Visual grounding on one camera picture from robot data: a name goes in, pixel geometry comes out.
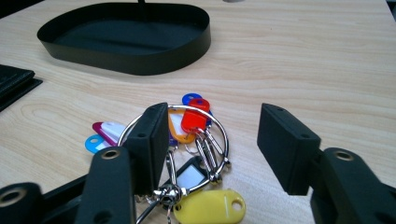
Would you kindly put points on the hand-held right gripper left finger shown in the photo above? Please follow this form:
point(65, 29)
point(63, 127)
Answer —
point(146, 149)

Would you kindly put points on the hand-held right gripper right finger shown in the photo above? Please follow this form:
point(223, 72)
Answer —
point(286, 146)

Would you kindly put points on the orange key tag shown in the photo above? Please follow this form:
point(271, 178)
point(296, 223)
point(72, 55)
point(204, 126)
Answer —
point(176, 125)

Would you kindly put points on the magenta key tag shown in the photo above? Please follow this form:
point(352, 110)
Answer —
point(109, 130)

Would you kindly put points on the black key tag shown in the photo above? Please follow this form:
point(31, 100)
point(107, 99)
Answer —
point(190, 178)

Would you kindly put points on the red key tag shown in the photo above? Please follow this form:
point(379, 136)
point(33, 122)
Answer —
point(193, 120)

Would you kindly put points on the light blue key tag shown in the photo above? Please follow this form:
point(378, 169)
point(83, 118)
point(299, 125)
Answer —
point(90, 144)

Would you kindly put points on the yellow key tag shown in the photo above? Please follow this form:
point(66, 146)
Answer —
point(205, 207)

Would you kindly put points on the black oval tray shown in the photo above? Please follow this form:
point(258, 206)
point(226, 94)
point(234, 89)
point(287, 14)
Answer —
point(124, 63)

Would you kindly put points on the black leather wallet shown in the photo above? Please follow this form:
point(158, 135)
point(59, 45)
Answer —
point(12, 81)

